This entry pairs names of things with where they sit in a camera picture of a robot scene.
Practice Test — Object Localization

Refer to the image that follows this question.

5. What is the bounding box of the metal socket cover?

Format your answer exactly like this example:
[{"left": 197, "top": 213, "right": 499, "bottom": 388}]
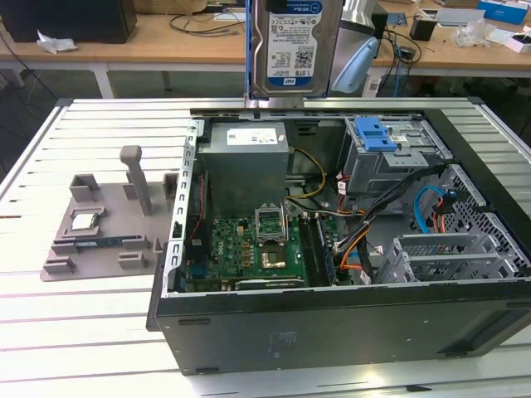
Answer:
[{"left": 253, "top": 204, "right": 290, "bottom": 246}]

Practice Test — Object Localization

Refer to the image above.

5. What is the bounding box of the white box with black inside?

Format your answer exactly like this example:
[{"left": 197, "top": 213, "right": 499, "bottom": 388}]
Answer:
[{"left": 504, "top": 32, "right": 531, "bottom": 54}]

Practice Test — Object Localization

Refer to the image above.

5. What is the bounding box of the CPU socket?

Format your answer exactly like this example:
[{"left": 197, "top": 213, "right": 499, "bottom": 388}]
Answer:
[{"left": 260, "top": 246, "right": 290, "bottom": 270}]

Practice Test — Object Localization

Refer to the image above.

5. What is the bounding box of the yellow wire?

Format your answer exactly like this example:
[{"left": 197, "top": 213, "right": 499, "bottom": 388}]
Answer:
[{"left": 285, "top": 147, "right": 329, "bottom": 200}]

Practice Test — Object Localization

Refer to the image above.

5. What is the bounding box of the blue plastic drive latch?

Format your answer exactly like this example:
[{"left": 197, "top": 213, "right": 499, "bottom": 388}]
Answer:
[{"left": 354, "top": 118, "right": 395, "bottom": 153}]

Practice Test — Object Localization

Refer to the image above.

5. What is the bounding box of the grey parts rack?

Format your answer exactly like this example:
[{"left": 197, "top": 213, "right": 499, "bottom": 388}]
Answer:
[{"left": 39, "top": 144, "right": 180, "bottom": 283}]

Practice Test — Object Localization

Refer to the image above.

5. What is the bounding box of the dark RAM stick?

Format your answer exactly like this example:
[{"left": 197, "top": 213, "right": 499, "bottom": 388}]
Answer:
[{"left": 74, "top": 235, "right": 142, "bottom": 250}]

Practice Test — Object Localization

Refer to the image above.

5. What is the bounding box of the small black box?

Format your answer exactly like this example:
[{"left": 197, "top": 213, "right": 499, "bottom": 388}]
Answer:
[{"left": 409, "top": 13, "right": 440, "bottom": 41}]

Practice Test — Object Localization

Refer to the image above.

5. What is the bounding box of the black graphics card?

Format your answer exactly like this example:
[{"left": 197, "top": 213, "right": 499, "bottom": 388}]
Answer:
[{"left": 234, "top": 276, "right": 308, "bottom": 291}]

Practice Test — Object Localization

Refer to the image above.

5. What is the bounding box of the wooden workbench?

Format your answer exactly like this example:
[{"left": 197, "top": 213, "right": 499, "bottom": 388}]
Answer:
[
  {"left": 0, "top": 12, "right": 250, "bottom": 100},
  {"left": 373, "top": 0, "right": 531, "bottom": 80}
]

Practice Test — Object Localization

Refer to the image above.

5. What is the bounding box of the blue cardboard box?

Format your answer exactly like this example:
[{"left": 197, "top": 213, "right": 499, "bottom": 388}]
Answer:
[{"left": 476, "top": 0, "right": 531, "bottom": 22}]

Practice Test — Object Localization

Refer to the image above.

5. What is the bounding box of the blue flat data wire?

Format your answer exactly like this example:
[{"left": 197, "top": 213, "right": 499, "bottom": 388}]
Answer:
[{"left": 414, "top": 184, "right": 457, "bottom": 235}]

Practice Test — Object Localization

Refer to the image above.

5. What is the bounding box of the black PC case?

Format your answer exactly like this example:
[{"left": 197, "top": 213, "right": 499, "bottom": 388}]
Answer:
[{"left": 145, "top": 95, "right": 531, "bottom": 376}]

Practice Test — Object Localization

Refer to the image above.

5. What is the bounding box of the silver CPU chip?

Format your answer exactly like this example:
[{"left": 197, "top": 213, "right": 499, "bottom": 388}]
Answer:
[{"left": 70, "top": 213, "right": 100, "bottom": 232}]

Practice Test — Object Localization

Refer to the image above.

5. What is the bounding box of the grey metal drive cage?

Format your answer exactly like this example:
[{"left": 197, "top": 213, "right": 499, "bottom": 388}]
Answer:
[{"left": 339, "top": 117, "right": 453, "bottom": 196}]

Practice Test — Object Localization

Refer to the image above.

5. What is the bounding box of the grey flat device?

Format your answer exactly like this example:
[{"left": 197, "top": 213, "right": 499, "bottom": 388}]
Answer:
[{"left": 437, "top": 7, "right": 486, "bottom": 28}]

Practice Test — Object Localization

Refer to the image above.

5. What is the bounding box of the green motherboard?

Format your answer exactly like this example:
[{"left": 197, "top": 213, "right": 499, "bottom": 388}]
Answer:
[{"left": 184, "top": 202, "right": 333, "bottom": 291}]

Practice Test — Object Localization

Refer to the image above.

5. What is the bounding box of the black cable loop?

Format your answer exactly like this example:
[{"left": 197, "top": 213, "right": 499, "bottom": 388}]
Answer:
[{"left": 168, "top": 12, "right": 248, "bottom": 38}]

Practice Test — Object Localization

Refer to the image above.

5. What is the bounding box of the crumpled white paper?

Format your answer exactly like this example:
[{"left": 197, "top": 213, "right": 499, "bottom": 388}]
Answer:
[{"left": 36, "top": 28, "right": 80, "bottom": 55}]

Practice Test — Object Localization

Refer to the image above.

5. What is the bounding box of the hard disk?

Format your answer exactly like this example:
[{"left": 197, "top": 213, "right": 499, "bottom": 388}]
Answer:
[{"left": 244, "top": 0, "right": 344, "bottom": 100}]

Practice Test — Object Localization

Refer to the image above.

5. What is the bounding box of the black cable bundle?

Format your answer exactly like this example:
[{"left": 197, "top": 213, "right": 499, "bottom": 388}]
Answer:
[{"left": 334, "top": 163, "right": 453, "bottom": 254}]

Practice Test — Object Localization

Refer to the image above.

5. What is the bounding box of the black desktop box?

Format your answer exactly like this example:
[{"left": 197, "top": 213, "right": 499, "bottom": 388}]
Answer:
[{"left": 370, "top": 11, "right": 389, "bottom": 41}]

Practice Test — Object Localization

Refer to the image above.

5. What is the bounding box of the grey power supply unit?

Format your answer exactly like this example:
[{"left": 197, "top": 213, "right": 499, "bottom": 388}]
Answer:
[{"left": 197, "top": 122, "right": 290, "bottom": 216}]

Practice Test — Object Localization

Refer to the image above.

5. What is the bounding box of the black RAM slot bank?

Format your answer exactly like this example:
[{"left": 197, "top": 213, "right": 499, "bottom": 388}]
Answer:
[{"left": 297, "top": 211, "right": 336, "bottom": 288}]

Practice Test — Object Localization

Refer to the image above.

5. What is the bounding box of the clear plastic bag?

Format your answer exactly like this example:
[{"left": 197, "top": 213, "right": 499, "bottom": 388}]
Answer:
[{"left": 451, "top": 20, "right": 499, "bottom": 46}]

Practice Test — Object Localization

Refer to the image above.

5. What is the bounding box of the grey metal disk bay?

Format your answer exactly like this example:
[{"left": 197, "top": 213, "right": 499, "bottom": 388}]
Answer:
[{"left": 379, "top": 231, "right": 519, "bottom": 285}]

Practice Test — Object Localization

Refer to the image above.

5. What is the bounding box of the large black box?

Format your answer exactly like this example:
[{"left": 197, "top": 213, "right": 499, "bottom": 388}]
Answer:
[{"left": 0, "top": 0, "right": 138, "bottom": 45}]

